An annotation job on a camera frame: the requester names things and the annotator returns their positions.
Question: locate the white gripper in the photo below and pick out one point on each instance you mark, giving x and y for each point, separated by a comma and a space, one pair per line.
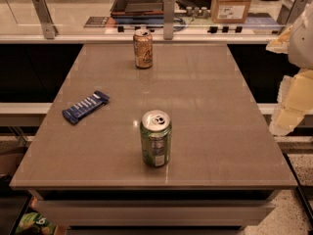
302, 41

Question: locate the green soda can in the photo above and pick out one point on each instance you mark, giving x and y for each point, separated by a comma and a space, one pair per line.
155, 132

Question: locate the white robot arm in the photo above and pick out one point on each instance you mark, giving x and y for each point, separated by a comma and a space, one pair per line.
300, 50

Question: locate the orange soda can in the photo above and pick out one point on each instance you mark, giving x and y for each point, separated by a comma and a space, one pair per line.
143, 48

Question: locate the cardboard box with label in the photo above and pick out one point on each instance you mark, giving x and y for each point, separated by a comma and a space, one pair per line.
229, 11

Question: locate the dark open tray bin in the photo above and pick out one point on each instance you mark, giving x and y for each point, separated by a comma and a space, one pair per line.
128, 8

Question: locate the blue snack bar wrapper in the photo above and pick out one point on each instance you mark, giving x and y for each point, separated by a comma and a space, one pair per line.
75, 113

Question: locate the table drawer front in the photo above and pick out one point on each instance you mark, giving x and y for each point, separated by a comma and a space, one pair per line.
154, 213

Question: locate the green snack bag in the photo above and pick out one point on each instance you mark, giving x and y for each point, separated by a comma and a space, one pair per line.
34, 223

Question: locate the right metal glass bracket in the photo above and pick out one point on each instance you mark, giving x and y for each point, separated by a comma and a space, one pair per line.
290, 12

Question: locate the metal glass bracket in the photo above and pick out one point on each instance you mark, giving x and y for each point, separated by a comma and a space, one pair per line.
49, 29
168, 19
290, 12

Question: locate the middle metal glass bracket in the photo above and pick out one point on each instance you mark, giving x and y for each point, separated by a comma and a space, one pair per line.
168, 19

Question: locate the left metal glass bracket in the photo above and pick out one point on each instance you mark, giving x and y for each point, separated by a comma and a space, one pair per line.
49, 29

